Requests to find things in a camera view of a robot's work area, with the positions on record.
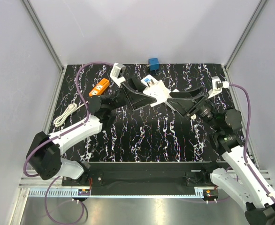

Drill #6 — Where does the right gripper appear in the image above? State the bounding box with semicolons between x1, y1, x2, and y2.
167;86;222;132

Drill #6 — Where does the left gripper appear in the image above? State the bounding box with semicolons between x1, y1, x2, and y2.
108;77;161;112

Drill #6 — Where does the white cube adapter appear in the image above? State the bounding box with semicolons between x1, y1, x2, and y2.
143;81;174;110

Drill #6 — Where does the white multicolour power strip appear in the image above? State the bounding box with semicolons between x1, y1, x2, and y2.
141;75;154;87

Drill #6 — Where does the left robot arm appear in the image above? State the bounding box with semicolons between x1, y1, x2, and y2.
25;76;164;186

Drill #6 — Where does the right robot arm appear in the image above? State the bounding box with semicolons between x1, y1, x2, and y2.
167;82;275;225

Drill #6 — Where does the blue cube adapter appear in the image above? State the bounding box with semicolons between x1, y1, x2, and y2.
147;58;160;71

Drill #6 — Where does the orange power strip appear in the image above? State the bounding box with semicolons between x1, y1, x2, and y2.
89;78;110;97

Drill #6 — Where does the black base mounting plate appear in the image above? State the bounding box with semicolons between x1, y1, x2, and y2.
61;161;222;196

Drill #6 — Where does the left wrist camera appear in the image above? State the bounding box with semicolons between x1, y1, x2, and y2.
110;63;126;87

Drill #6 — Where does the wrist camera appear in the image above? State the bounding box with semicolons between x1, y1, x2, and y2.
208;76;229;98
110;63;126;87

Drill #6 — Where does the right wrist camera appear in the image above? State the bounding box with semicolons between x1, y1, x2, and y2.
208;76;229;98

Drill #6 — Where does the white coiled power cord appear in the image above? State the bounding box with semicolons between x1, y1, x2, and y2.
53;103;86;128

